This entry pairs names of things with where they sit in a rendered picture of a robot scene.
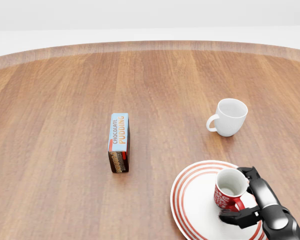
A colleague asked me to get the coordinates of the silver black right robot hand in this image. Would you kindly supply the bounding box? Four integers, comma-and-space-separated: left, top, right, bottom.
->
218, 166, 300, 240

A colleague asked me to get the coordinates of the red patterned mug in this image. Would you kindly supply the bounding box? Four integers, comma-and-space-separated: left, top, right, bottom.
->
213, 167, 250, 213

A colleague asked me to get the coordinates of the white plate with red rings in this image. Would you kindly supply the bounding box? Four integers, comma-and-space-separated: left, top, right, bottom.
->
170, 160, 269, 240

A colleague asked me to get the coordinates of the white mug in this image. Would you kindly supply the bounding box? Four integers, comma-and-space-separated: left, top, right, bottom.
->
206, 98, 249, 138

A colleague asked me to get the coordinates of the chocolate pudding box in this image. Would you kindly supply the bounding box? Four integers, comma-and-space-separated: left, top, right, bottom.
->
107, 112, 131, 174

